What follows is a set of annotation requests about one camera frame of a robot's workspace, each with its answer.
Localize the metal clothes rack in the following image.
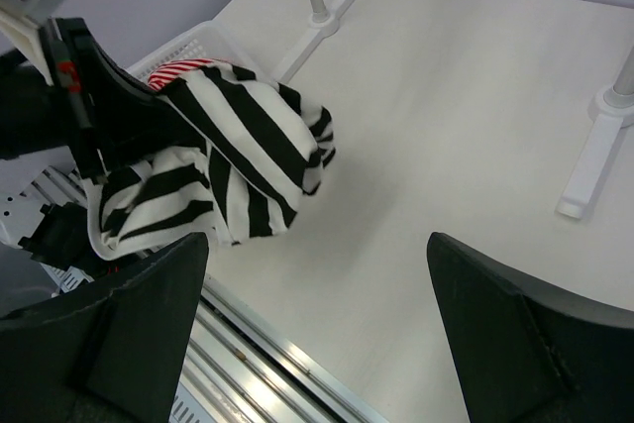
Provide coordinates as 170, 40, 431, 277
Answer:
273, 0, 633, 220

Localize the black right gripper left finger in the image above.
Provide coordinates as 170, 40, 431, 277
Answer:
1, 234, 209, 422

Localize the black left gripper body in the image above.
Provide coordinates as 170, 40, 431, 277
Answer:
1, 17, 107, 180

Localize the black white striped tank top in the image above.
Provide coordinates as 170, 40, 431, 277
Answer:
83, 83, 336, 261

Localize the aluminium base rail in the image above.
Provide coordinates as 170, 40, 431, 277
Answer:
29, 164, 392, 423

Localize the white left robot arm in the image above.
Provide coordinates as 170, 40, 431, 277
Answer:
1, 18, 214, 275

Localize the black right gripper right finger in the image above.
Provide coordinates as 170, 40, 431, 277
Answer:
427, 232, 633, 422

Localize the red striped tank top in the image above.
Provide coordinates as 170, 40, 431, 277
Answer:
147, 58, 224, 91

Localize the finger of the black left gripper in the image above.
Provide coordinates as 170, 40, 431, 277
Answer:
73, 29, 188, 146
96, 130, 205, 170

